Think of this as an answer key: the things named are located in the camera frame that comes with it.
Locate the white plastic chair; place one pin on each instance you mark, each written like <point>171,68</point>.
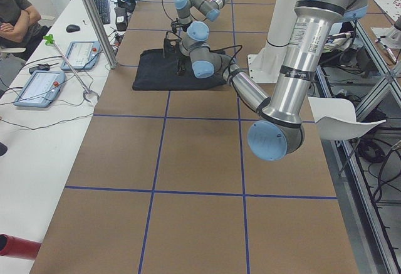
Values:
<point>336,119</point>

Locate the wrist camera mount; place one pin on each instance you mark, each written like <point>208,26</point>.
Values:
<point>171,46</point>
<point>175,25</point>

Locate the red cylinder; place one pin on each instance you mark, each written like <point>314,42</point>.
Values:
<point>14,247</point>

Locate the right teach pendant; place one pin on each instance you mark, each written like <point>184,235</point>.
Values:
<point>83,55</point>

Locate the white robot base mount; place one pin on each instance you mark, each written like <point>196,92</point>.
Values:
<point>264,67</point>

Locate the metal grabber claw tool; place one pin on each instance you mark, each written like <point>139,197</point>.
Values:
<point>49,40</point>

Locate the teach pendant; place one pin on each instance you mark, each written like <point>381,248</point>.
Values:
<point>83,55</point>
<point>41,89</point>

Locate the aluminium frame post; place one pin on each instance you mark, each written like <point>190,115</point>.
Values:
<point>101,35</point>

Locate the left teach pendant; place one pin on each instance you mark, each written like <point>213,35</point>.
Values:
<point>41,89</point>

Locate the seated person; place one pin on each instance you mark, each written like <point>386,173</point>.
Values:
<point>20,27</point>

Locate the black computer mouse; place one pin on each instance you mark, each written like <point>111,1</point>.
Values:
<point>71,28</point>

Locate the black keyboard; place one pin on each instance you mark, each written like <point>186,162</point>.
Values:
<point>103,8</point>

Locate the black printed t-shirt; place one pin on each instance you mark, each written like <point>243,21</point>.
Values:
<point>155,72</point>

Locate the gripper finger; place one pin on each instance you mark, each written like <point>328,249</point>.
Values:
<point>181,67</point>

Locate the brown table mat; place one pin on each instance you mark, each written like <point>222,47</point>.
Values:
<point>164,182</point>

